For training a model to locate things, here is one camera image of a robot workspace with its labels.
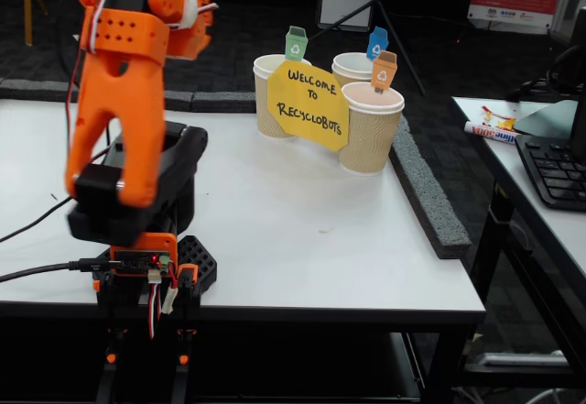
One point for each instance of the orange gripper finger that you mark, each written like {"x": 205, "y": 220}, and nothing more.
{"x": 190, "y": 42}

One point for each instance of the paper cup with blue label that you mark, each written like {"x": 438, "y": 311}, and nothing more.
{"x": 350, "y": 67}

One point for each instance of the white side table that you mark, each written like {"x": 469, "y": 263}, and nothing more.
{"x": 503, "y": 161}

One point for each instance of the black and orange robot arm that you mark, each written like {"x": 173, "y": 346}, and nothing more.
{"x": 119, "y": 124}

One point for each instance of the thick grey foam strip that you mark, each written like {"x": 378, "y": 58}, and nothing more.
{"x": 430, "y": 202}

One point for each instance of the blue recycle bin label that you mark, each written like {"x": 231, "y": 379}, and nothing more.
{"x": 377, "y": 47}

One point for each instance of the long dark foam strip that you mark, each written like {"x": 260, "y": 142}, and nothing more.
{"x": 36, "y": 90}

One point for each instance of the red yellow candy wrapper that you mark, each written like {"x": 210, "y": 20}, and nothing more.
{"x": 506, "y": 123}

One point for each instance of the paper cup with orange label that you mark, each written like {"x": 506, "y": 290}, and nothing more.
{"x": 371, "y": 138}

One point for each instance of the orange controller board housing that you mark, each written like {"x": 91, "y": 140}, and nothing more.
{"x": 160, "y": 243}

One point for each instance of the green recycle bin label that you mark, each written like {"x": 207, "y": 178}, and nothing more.
{"x": 296, "y": 46}

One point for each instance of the white soda candy tube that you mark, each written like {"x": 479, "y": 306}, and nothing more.
{"x": 490, "y": 131}

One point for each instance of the black computer keyboard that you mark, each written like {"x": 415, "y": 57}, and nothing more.
{"x": 554, "y": 170}

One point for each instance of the black tripod stand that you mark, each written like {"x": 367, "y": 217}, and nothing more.
{"x": 403, "y": 53}

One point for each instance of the yellow welcome paper sign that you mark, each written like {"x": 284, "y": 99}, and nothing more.
{"x": 311, "y": 111}

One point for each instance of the black orange table clamp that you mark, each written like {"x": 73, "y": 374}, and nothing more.
{"x": 187, "y": 273}
{"x": 110, "y": 357}

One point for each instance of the orange recycle bin label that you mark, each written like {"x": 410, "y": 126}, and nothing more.
{"x": 384, "y": 74}

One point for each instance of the paper cup with green label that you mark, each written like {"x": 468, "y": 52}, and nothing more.
{"x": 263, "y": 101}

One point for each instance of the black headset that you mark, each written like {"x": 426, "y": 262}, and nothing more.
{"x": 551, "y": 74}

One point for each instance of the short dark foam strip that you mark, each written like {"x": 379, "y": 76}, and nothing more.
{"x": 224, "y": 101}

